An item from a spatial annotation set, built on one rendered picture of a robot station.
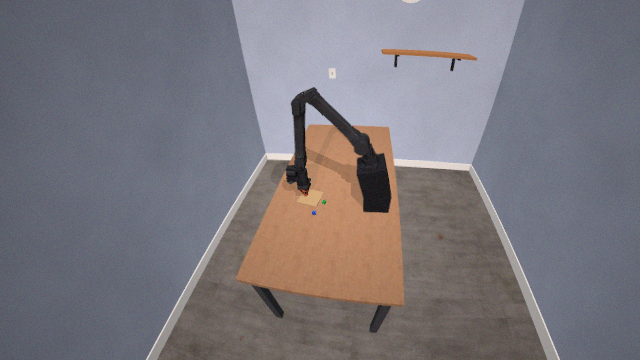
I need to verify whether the tan square mat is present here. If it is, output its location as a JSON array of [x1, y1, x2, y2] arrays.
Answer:
[[297, 189, 324, 207]]

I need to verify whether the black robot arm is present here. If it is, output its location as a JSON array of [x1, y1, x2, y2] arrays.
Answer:
[[286, 87, 380, 187]]

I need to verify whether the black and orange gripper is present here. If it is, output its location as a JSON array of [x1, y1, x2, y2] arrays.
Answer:
[[297, 176, 311, 196]]

